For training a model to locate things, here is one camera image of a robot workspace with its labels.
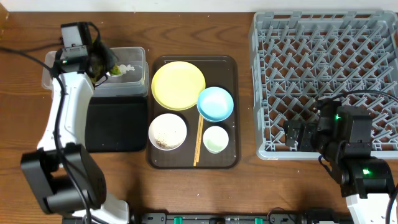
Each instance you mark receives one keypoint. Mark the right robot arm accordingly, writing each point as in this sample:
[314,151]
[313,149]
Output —
[344,148]

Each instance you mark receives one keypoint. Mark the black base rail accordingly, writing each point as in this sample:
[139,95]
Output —
[275,216]

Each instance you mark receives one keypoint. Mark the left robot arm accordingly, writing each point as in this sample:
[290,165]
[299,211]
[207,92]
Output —
[61,173]

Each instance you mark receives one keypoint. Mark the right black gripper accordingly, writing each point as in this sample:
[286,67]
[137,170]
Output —
[292,134]

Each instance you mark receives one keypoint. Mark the grey dishwasher rack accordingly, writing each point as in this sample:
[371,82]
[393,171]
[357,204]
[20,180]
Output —
[298,57]

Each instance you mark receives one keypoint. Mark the light blue bowl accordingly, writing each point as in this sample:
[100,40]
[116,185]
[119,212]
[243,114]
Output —
[215,104]

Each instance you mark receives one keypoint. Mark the white napkin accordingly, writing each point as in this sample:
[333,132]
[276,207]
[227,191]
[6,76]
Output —
[126,68]

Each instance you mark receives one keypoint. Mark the yellow plate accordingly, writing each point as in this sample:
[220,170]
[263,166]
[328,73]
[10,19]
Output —
[177,85]

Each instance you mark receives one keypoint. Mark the white cup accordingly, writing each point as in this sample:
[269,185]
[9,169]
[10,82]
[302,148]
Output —
[215,139]

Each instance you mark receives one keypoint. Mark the black tray bin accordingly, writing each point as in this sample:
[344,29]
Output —
[116,124]

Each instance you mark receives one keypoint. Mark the green snack wrapper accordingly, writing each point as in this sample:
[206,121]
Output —
[115,71]

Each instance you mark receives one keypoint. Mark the pink bowl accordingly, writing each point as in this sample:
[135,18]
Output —
[168,123]

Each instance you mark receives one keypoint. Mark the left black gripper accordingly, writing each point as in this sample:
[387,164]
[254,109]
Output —
[101,58]

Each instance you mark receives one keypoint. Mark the pile of rice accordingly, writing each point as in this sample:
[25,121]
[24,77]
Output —
[166,140]

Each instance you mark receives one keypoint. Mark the clear plastic bin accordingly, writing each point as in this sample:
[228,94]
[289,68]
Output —
[131,84]

